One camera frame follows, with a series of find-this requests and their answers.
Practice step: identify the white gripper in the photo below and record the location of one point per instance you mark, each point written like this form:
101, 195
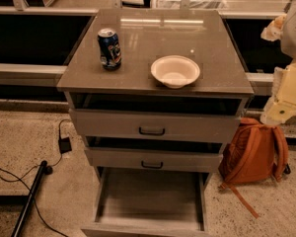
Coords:
295, 37

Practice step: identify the grey top drawer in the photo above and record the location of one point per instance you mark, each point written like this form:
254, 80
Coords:
118, 124

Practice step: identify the grey drawer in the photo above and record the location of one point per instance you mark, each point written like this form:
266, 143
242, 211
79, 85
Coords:
147, 203
118, 124
153, 160

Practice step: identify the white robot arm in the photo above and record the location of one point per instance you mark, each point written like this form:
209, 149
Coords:
288, 40

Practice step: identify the grey drawer cabinet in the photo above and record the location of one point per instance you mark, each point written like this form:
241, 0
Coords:
222, 88

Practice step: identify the grey bottom drawer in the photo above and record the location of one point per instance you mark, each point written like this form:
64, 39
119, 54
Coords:
147, 203

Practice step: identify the grey middle drawer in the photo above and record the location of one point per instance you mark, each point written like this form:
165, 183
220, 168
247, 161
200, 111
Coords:
153, 160

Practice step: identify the orange backpack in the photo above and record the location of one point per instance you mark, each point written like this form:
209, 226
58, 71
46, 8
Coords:
256, 152

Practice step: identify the white bowl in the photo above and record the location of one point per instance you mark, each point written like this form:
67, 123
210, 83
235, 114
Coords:
175, 71

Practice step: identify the blue soda can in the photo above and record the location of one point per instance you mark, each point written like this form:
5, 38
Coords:
110, 52

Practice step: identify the black power adapter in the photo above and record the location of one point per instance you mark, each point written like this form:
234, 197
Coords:
64, 145

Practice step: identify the black floor pole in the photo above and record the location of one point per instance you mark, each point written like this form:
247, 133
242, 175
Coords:
29, 200

